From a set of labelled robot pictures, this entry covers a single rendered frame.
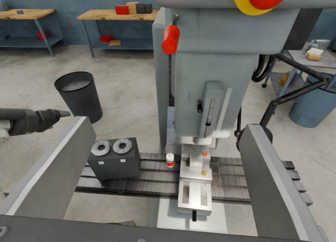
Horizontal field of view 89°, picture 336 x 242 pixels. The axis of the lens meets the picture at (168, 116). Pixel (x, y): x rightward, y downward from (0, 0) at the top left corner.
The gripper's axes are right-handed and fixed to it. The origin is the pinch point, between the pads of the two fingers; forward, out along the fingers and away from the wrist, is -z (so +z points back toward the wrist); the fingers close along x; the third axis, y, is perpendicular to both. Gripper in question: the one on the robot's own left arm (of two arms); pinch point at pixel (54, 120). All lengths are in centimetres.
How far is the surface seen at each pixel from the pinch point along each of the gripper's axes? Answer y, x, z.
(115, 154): -24.8, 8.8, -12.8
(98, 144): -16.1, 3.0, -14.1
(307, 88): -35, 73, 22
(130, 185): -41.8, 2.5, -21.7
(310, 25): -22, 100, -7
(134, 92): 65, -30, -231
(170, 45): -20, 54, 40
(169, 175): -49, 21, -29
